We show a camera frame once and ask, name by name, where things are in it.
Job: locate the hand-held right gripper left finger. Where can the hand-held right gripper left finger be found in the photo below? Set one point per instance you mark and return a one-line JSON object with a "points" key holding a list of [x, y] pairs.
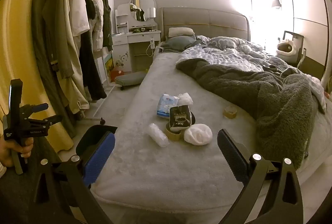
{"points": [[99, 159]]}

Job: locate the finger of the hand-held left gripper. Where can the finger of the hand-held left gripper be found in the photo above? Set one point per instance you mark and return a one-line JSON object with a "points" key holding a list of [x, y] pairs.
{"points": [[41, 106], [51, 119]]}

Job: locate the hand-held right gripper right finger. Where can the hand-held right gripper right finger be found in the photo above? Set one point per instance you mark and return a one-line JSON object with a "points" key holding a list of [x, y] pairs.
{"points": [[233, 156]]}

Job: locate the black trash bin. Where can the black trash bin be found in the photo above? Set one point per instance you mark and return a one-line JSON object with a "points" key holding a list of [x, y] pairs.
{"points": [[90, 135]]}

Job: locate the cardboard tape roll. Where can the cardboard tape roll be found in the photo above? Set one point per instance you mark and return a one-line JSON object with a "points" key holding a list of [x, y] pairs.
{"points": [[230, 115], [176, 136]]}

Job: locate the black packet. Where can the black packet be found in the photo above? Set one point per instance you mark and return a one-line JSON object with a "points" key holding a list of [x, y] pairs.
{"points": [[179, 117]]}

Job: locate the white plastic bag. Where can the white plastic bag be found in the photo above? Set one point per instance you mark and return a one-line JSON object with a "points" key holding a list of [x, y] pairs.
{"points": [[186, 99]]}

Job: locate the blue white tissue packet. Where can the blue white tissue packet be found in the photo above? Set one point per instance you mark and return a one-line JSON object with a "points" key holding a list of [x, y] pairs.
{"points": [[166, 106]]}

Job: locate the person's left hand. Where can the person's left hand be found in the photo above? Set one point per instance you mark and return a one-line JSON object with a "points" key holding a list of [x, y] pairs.
{"points": [[7, 152]]}

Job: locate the white clothes rack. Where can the white clothes rack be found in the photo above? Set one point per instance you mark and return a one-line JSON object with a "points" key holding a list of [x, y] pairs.
{"points": [[92, 118]]}

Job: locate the cream coat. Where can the cream coat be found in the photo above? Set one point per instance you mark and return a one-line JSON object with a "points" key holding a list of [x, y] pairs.
{"points": [[71, 63]]}

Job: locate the grey bed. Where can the grey bed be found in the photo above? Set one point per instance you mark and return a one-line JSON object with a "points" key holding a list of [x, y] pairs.
{"points": [[155, 174]]}

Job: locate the black pants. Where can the black pants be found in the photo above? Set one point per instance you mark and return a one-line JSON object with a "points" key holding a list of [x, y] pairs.
{"points": [[90, 71]]}

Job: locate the yellow curtain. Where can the yellow curtain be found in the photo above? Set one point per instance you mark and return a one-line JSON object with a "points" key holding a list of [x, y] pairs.
{"points": [[18, 45]]}

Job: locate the grey fleece blanket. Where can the grey fleece blanket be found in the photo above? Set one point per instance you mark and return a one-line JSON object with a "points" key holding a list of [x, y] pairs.
{"points": [[259, 89]]}

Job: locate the red box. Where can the red box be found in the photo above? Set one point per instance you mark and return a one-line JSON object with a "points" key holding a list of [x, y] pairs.
{"points": [[116, 75]]}

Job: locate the grey wheeled stool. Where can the grey wheeled stool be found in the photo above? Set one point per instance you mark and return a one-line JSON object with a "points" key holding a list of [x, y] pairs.
{"points": [[129, 78]]}

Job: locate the olive green jacket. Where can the olive green jacket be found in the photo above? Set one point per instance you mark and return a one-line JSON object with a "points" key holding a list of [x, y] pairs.
{"points": [[55, 19]]}

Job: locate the patterned light duvet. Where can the patterned light duvet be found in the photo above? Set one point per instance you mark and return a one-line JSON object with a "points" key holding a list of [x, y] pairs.
{"points": [[228, 58]]}

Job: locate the white quilted jacket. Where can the white quilted jacket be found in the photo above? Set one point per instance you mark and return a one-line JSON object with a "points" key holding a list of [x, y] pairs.
{"points": [[96, 21]]}

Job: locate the white t-shirt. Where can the white t-shirt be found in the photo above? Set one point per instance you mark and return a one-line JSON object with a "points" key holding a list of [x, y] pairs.
{"points": [[79, 11]]}

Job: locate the dark green vest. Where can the dark green vest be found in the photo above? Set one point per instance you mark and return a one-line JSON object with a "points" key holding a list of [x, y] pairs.
{"points": [[106, 19]]}

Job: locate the beige cat bed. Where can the beige cat bed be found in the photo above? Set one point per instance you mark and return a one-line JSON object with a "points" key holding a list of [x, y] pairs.
{"points": [[285, 51]]}

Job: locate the white dressing table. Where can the white dressing table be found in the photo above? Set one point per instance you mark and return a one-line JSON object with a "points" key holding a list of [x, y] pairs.
{"points": [[137, 37]]}

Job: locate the grey pillow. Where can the grey pillow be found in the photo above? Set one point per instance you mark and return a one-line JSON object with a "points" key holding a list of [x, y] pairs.
{"points": [[179, 42]]}

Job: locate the white power strip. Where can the white power strip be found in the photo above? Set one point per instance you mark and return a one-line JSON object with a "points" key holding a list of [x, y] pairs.
{"points": [[152, 43]]}

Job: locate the beige pillow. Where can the beige pillow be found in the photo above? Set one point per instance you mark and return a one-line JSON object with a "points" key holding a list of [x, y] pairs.
{"points": [[181, 31]]}

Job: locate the grey padded headboard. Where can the grey padded headboard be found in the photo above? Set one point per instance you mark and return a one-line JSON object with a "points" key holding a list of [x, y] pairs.
{"points": [[207, 21]]}

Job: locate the round mirror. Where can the round mirror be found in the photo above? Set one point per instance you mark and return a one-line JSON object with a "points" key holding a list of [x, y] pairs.
{"points": [[145, 3]]}

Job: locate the white wardrobe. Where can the white wardrobe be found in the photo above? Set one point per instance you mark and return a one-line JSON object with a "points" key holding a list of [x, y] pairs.
{"points": [[306, 19]]}

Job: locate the yellow picture frame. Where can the yellow picture frame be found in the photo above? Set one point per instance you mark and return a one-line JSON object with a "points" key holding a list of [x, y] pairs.
{"points": [[109, 65]]}

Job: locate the black frame chair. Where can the black frame chair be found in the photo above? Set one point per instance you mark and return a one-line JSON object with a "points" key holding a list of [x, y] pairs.
{"points": [[299, 42]]}

